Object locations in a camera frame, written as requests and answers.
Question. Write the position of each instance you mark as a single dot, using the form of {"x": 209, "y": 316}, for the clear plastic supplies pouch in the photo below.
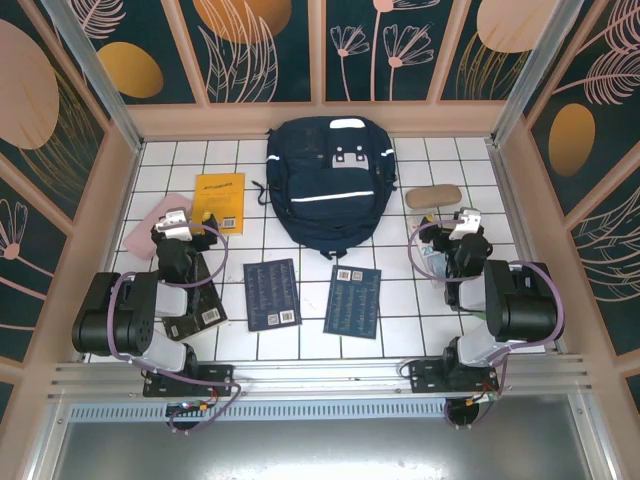
{"x": 425, "y": 257}

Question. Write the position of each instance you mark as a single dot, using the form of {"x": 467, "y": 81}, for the yellow book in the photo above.
{"x": 220, "y": 200}

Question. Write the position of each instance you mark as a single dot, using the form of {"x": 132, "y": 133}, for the beige glasses case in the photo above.
{"x": 432, "y": 196}

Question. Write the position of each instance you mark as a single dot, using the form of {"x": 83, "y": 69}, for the pink pencil case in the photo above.
{"x": 142, "y": 235}

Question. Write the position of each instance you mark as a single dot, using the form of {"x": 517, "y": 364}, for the black book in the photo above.
{"x": 210, "y": 300}

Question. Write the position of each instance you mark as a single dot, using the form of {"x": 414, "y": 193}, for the dark blue book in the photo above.
{"x": 270, "y": 295}
{"x": 352, "y": 305}

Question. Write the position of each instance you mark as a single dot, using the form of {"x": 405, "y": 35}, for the navy blue backpack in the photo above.
{"x": 325, "y": 200}

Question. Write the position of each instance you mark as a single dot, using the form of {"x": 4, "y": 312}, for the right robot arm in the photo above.
{"x": 520, "y": 300}

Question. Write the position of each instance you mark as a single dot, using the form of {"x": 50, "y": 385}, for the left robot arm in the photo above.
{"x": 107, "y": 325}

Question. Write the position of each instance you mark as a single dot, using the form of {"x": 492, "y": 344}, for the grey metal panel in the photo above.
{"x": 320, "y": 450}

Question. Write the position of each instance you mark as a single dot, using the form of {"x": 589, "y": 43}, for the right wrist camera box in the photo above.
{"x": 465, "y": 223}

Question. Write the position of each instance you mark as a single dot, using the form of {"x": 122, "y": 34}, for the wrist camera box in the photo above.
{"x": 465, "y": 223}
{"x": 172, "y": 226}

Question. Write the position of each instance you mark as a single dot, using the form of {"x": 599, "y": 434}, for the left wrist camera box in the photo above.
{"x": 172, "y": 226}

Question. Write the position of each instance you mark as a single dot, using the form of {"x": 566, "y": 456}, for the aluminium side rail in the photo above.
{"x": 512, "y": 210}

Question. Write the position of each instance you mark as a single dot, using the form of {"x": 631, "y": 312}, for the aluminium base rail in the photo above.
{"x": 320, "y": 375}

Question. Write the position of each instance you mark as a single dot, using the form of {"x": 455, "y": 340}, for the aluminium corner post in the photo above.
{"x": 95, "y": 65}
{"x": 530, "y": 70}

